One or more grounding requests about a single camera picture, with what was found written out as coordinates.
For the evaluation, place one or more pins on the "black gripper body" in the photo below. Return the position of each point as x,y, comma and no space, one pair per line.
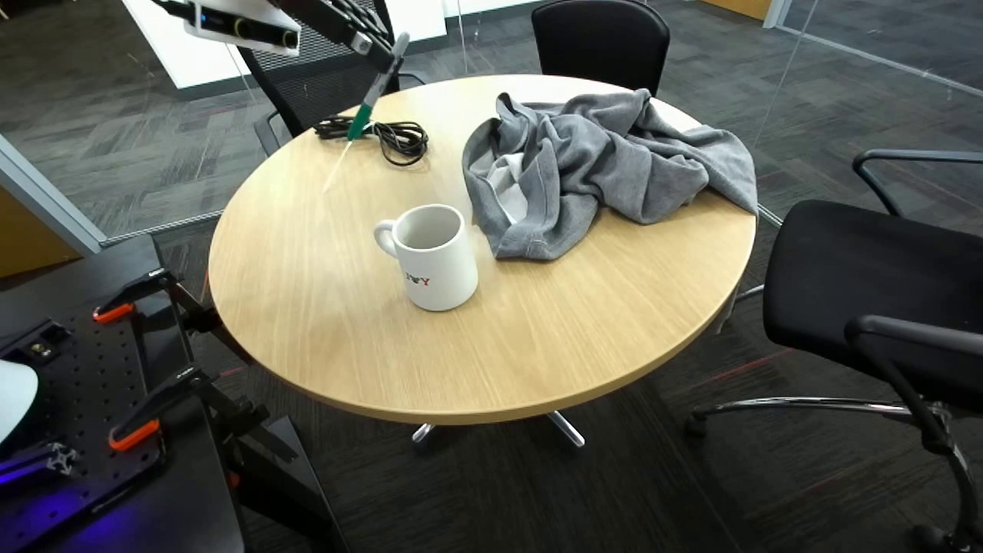
361,25

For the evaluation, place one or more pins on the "green and grey pen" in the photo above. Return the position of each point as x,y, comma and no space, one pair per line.
376,91

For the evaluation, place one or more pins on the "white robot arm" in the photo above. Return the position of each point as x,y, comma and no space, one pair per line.
278,25

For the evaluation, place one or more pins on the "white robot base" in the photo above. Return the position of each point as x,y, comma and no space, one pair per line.
19,389

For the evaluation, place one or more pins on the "white ceramic mug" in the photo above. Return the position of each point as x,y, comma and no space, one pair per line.
434,255

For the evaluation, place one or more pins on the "black mesh office chair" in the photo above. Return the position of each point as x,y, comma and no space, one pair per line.
314,83

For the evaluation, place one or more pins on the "grey crumpled cloth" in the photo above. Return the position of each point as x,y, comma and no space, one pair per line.
543,174

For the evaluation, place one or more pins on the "black office chair far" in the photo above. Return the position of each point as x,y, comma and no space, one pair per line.
613,42

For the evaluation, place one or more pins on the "round wooden table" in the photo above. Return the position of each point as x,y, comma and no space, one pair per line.
304,291

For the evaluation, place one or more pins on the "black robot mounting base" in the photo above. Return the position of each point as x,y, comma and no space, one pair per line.
128,443

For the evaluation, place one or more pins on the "black office chair right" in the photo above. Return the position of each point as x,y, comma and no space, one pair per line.
895,298

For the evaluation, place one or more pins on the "white cable tie strip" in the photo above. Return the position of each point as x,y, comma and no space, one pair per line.
336,166

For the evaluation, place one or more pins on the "orange-handled clamp upper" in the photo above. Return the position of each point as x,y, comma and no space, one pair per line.
179,305

